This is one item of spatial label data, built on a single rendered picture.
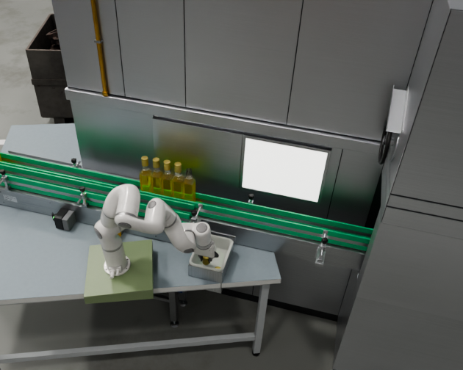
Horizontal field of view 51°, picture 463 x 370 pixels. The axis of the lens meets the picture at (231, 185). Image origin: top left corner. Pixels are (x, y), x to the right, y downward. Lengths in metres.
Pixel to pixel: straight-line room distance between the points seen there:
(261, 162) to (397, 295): 0.90
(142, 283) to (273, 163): 0.85
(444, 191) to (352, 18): 0.77
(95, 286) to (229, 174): 0.86
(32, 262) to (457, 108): 2.02
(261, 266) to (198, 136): 0.73
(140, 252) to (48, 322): 1.06
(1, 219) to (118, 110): 0.89
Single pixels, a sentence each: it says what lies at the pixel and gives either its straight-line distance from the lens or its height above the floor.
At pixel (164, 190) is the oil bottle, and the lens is 2.53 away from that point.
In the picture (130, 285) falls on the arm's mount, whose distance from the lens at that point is 2.34.
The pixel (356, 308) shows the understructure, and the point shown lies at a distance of 2.54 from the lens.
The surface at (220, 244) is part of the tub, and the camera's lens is 2.52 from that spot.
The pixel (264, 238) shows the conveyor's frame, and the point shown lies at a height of 0.84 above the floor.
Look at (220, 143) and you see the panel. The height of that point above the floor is 1.25.
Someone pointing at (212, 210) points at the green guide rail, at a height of 0.94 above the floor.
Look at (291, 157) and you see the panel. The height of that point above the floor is 1.24.
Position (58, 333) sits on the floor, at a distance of 3.26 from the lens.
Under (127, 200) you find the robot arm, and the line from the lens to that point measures 1.92.
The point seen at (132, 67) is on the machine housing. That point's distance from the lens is 2.43.
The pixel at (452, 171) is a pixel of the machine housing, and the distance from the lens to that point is 1.97.
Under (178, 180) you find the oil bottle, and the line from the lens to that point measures 2.46.
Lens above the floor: 2.61
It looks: 39 degrees down
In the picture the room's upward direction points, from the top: 3 degrees clockwise
